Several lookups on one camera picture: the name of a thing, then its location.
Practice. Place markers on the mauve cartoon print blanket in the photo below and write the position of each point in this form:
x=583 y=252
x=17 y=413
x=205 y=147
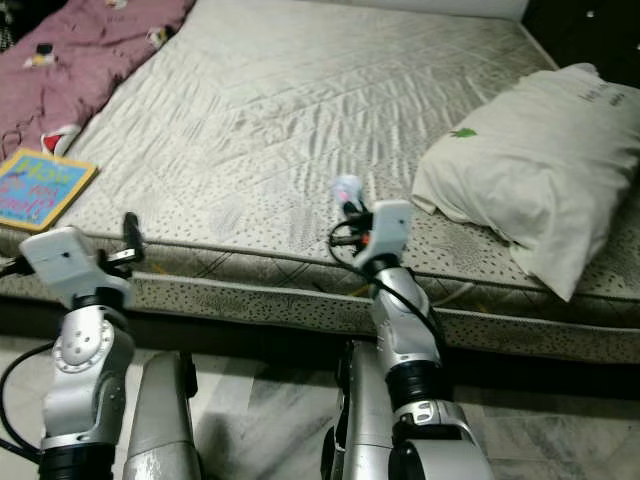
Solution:
x=80 y=60

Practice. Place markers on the grey quilted mattress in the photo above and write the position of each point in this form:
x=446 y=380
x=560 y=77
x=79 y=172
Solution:
x=290 y=120

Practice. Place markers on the silver left robot leg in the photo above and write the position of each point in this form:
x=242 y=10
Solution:
x=165 y=430

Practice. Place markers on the silver right robot leg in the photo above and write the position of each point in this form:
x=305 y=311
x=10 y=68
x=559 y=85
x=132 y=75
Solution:
x=360 y=420

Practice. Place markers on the white plastic wrapper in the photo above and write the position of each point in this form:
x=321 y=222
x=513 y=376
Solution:
x=348 y=188

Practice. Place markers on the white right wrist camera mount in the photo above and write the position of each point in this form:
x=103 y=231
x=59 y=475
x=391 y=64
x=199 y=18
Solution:
x=390 y=230

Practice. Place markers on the silver robot leg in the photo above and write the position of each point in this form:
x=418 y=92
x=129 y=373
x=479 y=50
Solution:
x=360 y=420
x=165 y=430

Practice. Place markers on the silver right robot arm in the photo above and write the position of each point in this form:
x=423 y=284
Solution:
x=405 y=335

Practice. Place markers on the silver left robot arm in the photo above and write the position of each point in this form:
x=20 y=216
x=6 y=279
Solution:
x=85 y=380

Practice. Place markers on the black tufted headboard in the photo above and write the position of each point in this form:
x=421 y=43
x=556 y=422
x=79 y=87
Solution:
x=590 y=25

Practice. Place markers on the grey dotted bed base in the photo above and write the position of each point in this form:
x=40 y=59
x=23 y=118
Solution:
x=260 y=305

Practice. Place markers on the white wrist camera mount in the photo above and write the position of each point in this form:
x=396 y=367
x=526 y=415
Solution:
x=70 y=255
x=390 y=230

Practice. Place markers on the colourful children's book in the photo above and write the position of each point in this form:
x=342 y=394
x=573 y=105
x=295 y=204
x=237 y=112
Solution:
x=40 y=190

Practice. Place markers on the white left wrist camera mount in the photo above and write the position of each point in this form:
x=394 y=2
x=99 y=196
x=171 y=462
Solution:
x=70 y=255

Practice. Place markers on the white pillow with green print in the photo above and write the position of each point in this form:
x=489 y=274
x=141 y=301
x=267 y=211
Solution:
x=530 y=170

